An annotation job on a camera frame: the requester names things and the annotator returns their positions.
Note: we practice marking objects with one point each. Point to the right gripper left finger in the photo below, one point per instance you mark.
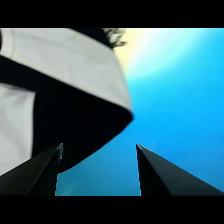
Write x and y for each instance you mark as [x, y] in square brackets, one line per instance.
[36, 176]

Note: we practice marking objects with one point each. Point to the white and black garment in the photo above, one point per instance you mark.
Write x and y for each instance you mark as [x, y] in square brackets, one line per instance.
[66, 73]

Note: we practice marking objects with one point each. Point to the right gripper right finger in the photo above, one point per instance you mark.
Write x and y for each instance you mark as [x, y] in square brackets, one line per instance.
[163, 180]

